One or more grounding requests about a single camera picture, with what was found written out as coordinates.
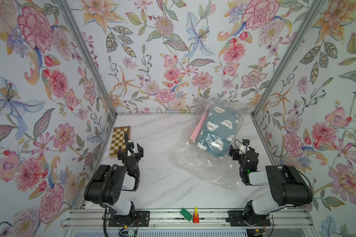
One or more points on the small circuit board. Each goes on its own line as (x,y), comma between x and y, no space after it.
(128,232)

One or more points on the green tag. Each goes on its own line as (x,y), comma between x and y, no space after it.
(186,214)

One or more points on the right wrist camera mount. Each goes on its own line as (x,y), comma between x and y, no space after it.
(243,145)

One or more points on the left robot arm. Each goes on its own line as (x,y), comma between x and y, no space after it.
(108,182)

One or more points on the red yellow clip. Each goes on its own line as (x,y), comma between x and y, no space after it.
(196,218)

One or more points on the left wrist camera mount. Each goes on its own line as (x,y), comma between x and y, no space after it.
(129,146)

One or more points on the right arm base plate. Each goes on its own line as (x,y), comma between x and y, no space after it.
(237,218)

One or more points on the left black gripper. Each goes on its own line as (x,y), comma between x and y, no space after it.
(130,156)

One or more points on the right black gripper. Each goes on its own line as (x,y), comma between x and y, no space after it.
(241,154)

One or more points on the pink blanket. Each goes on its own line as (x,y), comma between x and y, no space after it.
(198,127)

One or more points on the wooden chessboard box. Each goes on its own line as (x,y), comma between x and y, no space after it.
(118,140)

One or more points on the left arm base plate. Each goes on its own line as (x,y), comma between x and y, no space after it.
(127,219)

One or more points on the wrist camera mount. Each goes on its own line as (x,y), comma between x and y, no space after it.
(243,145)
(129,146)

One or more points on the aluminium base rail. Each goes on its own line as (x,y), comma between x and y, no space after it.
(158,219)

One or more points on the clear plastic vacuum bag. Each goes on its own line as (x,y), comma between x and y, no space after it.
(185,154)

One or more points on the teal bear pattern blanket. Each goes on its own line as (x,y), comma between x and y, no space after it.
(219,130)

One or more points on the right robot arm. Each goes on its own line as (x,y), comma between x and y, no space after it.
(286,185)

